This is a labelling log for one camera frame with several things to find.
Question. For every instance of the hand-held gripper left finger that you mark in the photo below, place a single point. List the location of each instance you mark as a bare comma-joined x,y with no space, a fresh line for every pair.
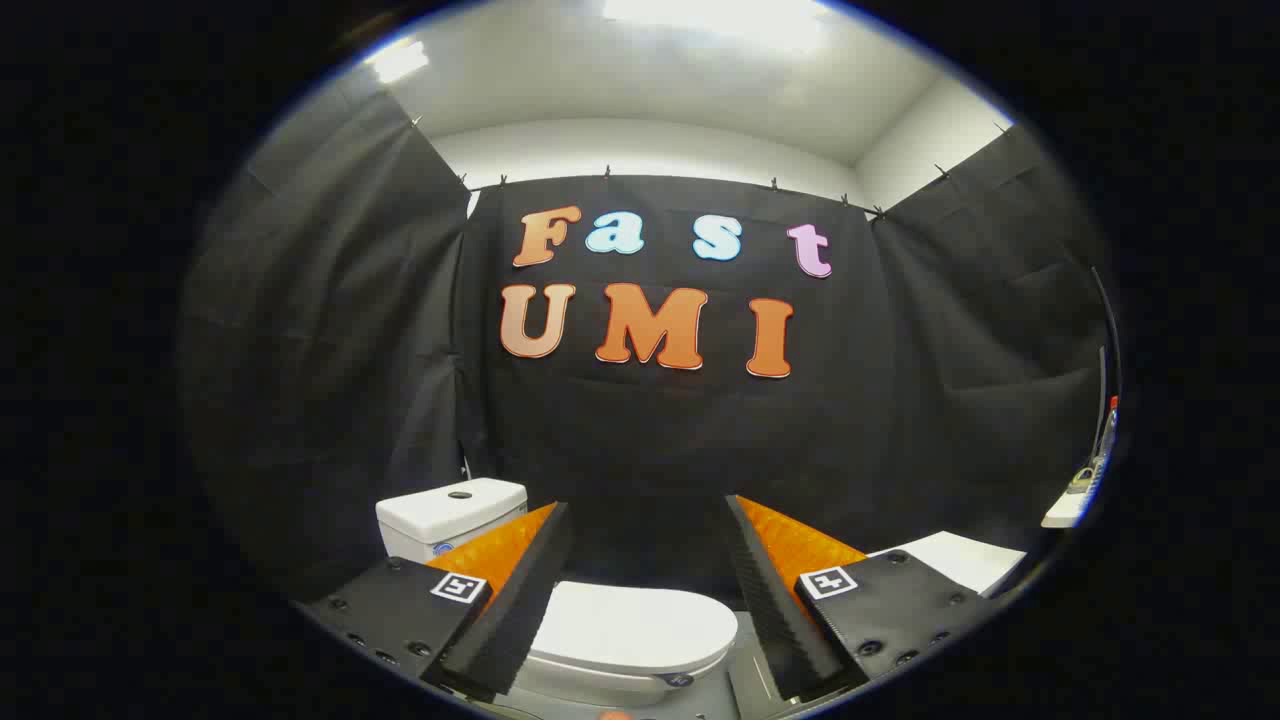
520,600

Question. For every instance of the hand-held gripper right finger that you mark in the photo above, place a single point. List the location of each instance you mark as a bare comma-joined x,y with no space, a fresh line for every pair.
775,600

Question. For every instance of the white toilet lid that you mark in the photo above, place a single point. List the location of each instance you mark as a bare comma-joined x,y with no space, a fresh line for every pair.
630,620

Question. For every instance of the white ceramic toilet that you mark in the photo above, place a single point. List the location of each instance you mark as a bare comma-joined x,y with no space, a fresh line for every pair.
440,520

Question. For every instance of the white panelled cabinet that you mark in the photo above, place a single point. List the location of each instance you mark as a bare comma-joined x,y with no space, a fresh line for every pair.
960,560

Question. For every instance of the black backdrop cloth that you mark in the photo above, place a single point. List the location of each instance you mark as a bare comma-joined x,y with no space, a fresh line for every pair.
650,440

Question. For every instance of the white shelf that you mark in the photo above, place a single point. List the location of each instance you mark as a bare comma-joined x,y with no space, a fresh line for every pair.
1065,512

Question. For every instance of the clear bottle with red cap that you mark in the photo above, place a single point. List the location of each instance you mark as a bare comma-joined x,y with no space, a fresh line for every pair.
1109,425

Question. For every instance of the ceiling light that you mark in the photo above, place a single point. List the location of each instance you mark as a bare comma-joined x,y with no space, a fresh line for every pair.
398,60

